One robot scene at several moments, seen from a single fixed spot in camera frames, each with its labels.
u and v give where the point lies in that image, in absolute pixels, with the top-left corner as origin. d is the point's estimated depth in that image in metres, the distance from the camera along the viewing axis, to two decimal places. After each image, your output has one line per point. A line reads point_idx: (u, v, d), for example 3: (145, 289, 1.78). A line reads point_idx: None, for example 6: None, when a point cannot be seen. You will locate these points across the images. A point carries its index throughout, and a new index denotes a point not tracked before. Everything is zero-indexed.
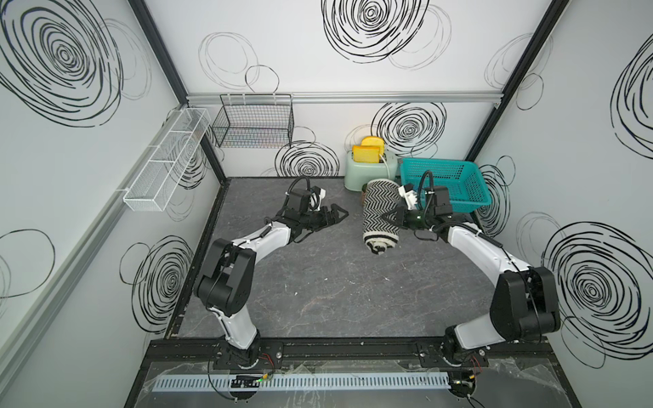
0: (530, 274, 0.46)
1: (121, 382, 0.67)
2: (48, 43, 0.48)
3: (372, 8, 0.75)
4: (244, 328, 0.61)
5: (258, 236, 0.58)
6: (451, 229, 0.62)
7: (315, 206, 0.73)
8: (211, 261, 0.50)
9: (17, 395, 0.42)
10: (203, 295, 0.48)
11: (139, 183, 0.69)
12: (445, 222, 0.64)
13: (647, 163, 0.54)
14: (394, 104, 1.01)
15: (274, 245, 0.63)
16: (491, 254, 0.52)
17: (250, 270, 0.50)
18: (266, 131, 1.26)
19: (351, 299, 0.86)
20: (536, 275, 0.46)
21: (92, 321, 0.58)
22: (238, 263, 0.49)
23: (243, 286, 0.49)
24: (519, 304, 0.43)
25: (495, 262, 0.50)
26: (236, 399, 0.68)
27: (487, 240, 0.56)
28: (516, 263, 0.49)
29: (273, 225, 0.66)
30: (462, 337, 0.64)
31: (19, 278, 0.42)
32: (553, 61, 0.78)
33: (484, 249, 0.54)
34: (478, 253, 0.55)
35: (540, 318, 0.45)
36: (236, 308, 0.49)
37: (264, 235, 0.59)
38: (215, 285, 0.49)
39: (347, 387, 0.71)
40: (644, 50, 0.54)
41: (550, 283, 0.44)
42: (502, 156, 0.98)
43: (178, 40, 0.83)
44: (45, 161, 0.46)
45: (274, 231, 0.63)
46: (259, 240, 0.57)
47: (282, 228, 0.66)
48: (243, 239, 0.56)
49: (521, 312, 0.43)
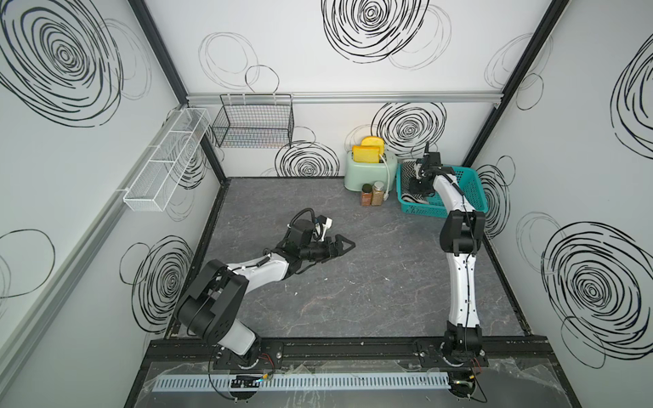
0: (471, 214, 0.69)
1: (121, 382, 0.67)
2: (48, 43, 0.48)
3: (371, 8, 0.75)
4: (235, 339, 0.58)
5: (253, 265, 0.56)
6: (436, 176, 0.83)
7: (320, 235, 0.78)
8: (197, 283, 0.47)
9: (17, 395, 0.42)
10: (184, 318, 0.45)
11: (139, 184, 0.69)
12: (433, 170, 0.85)
13: (646, 163, 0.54)
14: (394, 104, 1.01)
15: (269, 275, 0.60)
16: (453, 199, 0.73)
17: (239, 298, 0.47)
18: (266, 131, 1.26)
19: (351, 299, 0.86)
20: (474, 214, 0.69)
21: (92, 321, 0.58)
22: (228, 286, 0.46)
23: (227, 314, 0.45)
24: (456, 231, 0.68)
25: (453, 204, 0.73)
26: (236, 399, 0.68)
27: (456, 188, 0.76)
28: (466, 207, 0.70)
29: (272, 257, 0.64)
30: (454, 314, 0.70)
31: (19, 278, 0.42)
32: (553, 61, 0.78)
33: (450, 195, 0.75)
34: (446, 196, 0.77)
35: (469, 241, 0.69)
36: (215, 338, 0.45)
37: (260, 264, 0.57)
38: (198, 307, 0.46)
39: (347, 387, 0.71)
40: (644, 51, 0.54)
41: (480, 222, 0.67)
42: (502, 156, 0.98)
43: (178, 41, 0.83)
44: (43, 161, 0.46)
45: (269, 263, 0.60)
46: (254, 269, 0.54)
47: (281, 261, 0.64)
48: (239, 263, 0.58)
49: (455, 235, 0.68)
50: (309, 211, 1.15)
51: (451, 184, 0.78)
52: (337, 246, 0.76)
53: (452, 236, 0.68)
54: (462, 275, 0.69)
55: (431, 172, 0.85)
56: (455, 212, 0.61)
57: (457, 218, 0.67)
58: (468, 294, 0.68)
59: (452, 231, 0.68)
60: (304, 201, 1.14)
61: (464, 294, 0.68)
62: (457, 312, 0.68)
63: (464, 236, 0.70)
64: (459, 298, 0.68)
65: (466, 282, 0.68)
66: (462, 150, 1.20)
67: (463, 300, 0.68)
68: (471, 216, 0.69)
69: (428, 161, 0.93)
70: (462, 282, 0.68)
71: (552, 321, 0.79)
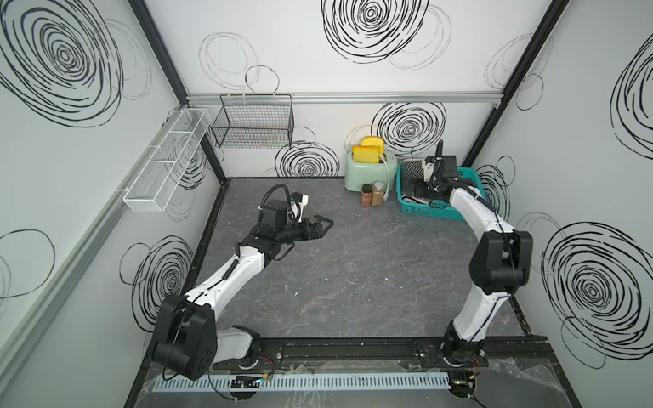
0: (512, 235, 0.51)
1: (121, 382, 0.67)
2: (48, 43, 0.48)
3: (371, 8, 0.75)
4: (235, 341, 0.59)
5: (221, 281, 0.49)
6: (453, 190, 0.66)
7: (297, 215, 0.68)
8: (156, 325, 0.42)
9: (17, 396, 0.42)
10: (162, 357, 0.42)
11: (139, 184, 0.69)
12: (448, 183, 0.69)
13: (646, 163, 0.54)
14: (394, 104, 1.01)
15: (245, 280, 0.55)
16: (484, 218, 0.56)
17: (211, 328, 0.43)
18: (267, 131, 1.26)
19: (351, 299, 0.86)
20: (515, 237, 0.51)
21: (92, 321, 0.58)
22: (192, 324, 0.41)
23: (207, 347, 0.43)
24: (494, 260, 0.49)
25: (485, 224, 0.55)
26: (236, 399, 0.68)
27: (485, 204, 0.60)
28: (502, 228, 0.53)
29: (241, 257, 0.55)
30: (462, 327, 0.65)
31: (19, 278, 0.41)
32: (553, 61, 0.78)
33: (479, 213, 0.58)
34: (472, 215, 0.60)
35: (513, 273, 0.51)
36: (204, 367, 0.44)
37: (227, 277, 0.50)
38: (171, 346, 0.42)
39: (348, 388, 0.71)
40: (644, 50, 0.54)
41: (527, 245, 0.49)
42: (502, 156, 0.98)
43: (178, 40, 0.83)
44: (42, 161, 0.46)
45: (240, 268, 0.53)
46: (222, 287, 0.48)
47: (254, 257, 0.57)
48: (202, 290, 0.46)
49: (493, 266, 0.50)
50: (281, 188, 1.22)
51: (475, 200, 0.61)
52: (315, 228, 0.72)
53: (490, 267, 0.50)
54: (485, 309, 0.56)
55: (446, 186, 0.68)
56: (491, 232, 0.53)
57: (494, 242, 0.49)
58: (483, 323, 0.59)
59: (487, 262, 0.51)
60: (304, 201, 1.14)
61: (478, 322, 0.59)
62: (466, 329, 0.63)
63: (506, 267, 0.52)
64: (473, 325, 0.61)
65: (487, 314, 0.57)
66: (462, 150, 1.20)
67: (476, 325, 0.60)
68: (512, 237, 0.51)
69: (441, 168, 0.75)
70: (481, 314, 0.57)
71: (552, 321, 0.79)
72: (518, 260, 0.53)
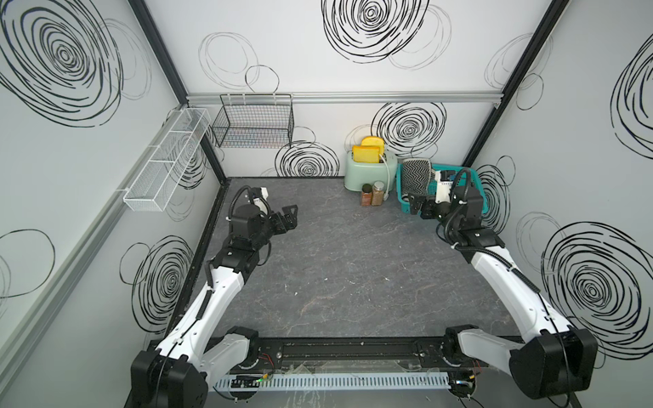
0: (568, 334, 0.40)
1: (121, 384, 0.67)
2: (48, 43, 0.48)
3: (371, 8, 0.75)
4: (232, 354, 0.59)
5: (195, 322, 0.44)
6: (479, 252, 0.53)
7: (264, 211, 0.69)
8: (136, 384, 0.38)
9: (17, 396, 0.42)
10: None
11: (139, 183, 0.69)
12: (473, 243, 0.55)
13: (646, 163, 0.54)
14: (394, 104, 1.01)
15: (221, 311, 0.50)
16: (526, 303, 0.45)
17: (192, 378, 0.39)
18: (267, 131, 1.26)
19: (351, 299, 0.86)
20: (576, 339, 0.40)
21: (92, 322, 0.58)
22: (169, 377, 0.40)
23: (192, 395, 0.40)
24: (553, 368, 0.37)
25: (529, 312, 0.44)
26: (236, 399, 0.68)
27: (521, 280, 0.48)
28: (554, 323, 0.42)
29: (212, 291, 0.49)
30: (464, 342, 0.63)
31: (19, 278, 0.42)
32: (553, 61, 0.78)
33: (519, 293, 0.46)
34: (508, 291, 0.48)
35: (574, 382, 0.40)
36: None
37: (200, 316, 0.45)
38: (153, 402, 0.40)
39: (347, 388, 0.71)
40: (644, 51, 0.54)
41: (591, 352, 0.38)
42: (502, 155, 0.98)
43: (178, 40, 0.83)
44: (43, 161, 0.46)
45: (213, 302, 0.47)
46: (196, 328, 0.43)
47: (226, 285, 0.50)
48: (175, 339, 0.42)
49: (550, 376, 0.38)
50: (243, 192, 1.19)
51: (509, 272, 0.49)
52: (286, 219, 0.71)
53: (547, 376, 0.38)
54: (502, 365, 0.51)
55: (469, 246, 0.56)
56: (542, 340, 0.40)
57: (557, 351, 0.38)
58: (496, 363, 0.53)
59: (542, 367, 0.39)
60: (304, 201, 1.14)
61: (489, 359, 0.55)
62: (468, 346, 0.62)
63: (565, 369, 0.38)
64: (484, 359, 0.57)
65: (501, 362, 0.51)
66: (462, 150, 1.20)
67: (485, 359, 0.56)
68: (570, 337, 0.40)
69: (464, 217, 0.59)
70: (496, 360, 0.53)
71: None
72: (577, 361, 0.42)
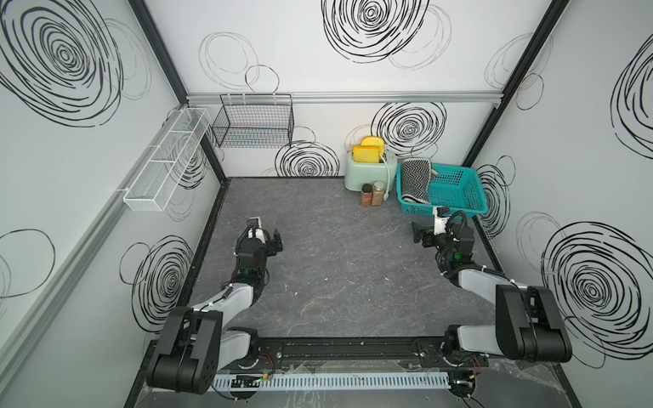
0: (530, 292, 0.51)
1: (121, 383, 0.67)
2: (48, 43, 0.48)
3: (371, 8, 0.75)
4: (232, 349, 0.58)
5: (221, 298, 0.54)
6: (461, 273, 0.66)
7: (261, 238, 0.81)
8: (166, 332, 0.43)
9: (17, 396, 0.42)
10: (161, 374, 0.40)
11: (139, 183, 0.69)
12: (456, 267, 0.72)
13: (645, 163, 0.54)
14: (394, 104, 1.01)
15: (238, 305, 0.59)
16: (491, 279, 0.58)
17: (216, 335, 0.44)
18: (267, 131, 1.26)
19: (351, 299, 0.86)
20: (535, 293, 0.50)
21: (93, 320, 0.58)
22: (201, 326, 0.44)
23: (211, 355, 0.43)
24: (521, 318, 0.44)
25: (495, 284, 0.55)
26: (236, 399, 0.68)
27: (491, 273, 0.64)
28: (516, 284, 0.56)
29: (235, 286, 0.63)
30: (463, 337, 0.64)
31: (19, 278, 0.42)
32: (553, 61, 0.78)
33: (486, 278, 0.59)
34: (481, 284, 0.58)
35: (546, 335, 0.44)
36: (205, 384, 0.42)
37: (226, 297, 0.55)
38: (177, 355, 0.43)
39: (347, 387, 0.71)
40: (644, 50, 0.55)
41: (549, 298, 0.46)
42: (503, 155, 0.98)
43: (178, 40, 0.83)
44: (43, 161, 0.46)
45: (237, 291, 0.59)
46: (222, 302, 0.53)
47: (246, 287, 0.63)
48: (205, 303, 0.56)
49: (521, 325, 0.44)
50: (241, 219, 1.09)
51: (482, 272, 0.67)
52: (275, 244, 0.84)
53: (519, 325, 0.44)
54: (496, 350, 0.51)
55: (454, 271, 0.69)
56: (504, 285, 0.53)
57: (514, 294, 0.47)
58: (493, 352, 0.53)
59: (513, 318, 0.44)
60: (304, 201, 1.14)
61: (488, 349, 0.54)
62: (467, 340, 0.63)
63: (538, 331, 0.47)
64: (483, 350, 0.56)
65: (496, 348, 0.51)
66: (462, 150, 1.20)
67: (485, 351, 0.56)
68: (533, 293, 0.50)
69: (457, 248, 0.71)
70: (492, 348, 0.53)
71: None
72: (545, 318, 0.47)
